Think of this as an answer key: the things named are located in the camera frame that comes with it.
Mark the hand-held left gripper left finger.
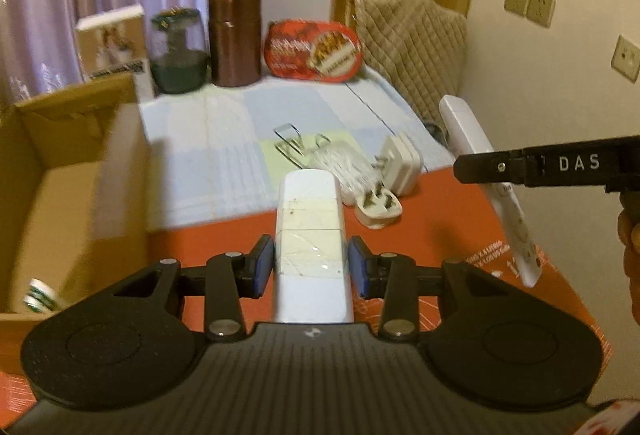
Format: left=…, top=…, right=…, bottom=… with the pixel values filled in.
left=60, top=234, right=276, bottom=342

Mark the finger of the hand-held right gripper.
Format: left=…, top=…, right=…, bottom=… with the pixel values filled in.
left=454, top=148, right=529, bottom=188

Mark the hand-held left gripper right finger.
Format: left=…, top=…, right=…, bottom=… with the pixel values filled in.
left=347, top=235, right=567, bottom=342

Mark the white remote control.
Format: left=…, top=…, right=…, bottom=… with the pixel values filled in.
left=438, top=95, right=543, bottom=288

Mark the white power bank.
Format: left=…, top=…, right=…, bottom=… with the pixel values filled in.
left=272, top=169, right=355, bottom=323

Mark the clear cotton swab box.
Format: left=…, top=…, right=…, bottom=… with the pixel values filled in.
left=305, top=137, right=383, bottom=208

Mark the metal wire rack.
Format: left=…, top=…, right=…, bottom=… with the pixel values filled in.
left=272, top=122, right=331, bottom=166

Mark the cardboard box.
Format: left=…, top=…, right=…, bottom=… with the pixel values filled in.
left=0, top=74, right=153, bottom=373

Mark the white bottle green label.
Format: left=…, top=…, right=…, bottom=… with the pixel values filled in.
left=22, top=277, right=62, bottom=314

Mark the person's right hand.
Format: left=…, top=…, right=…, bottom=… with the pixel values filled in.
left=617, top=190, right=640, bottom=311

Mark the white three-pin plug adapter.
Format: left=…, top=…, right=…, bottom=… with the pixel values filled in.
left=354, top=185, right=403, bottom=230

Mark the red printed mat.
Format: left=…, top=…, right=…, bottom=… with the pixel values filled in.
left=0, top=167, right=617, bottom=421

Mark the white charger cube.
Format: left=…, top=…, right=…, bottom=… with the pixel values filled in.
left=376, top=135, right=423, bottom=196

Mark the beige quilted chair cover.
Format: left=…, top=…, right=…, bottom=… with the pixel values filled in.
left=346, top=0, right=468, bottom=136

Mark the dark green glass jar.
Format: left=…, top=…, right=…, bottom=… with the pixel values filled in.
left=150, top=7, right=210, bottom=94

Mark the red instant meal package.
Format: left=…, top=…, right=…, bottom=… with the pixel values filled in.
left=263, top=19, right=363, bottom=84

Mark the brown metal canister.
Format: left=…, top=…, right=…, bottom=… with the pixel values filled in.
left=208, top=0, right=263, bottom=87

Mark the red white patterned cloth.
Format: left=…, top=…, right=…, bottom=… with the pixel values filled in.
left=585, top=400, right=640, bottom=435

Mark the white product box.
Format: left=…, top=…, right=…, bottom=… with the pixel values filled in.
left=75, top=5, right=156, bottom=102

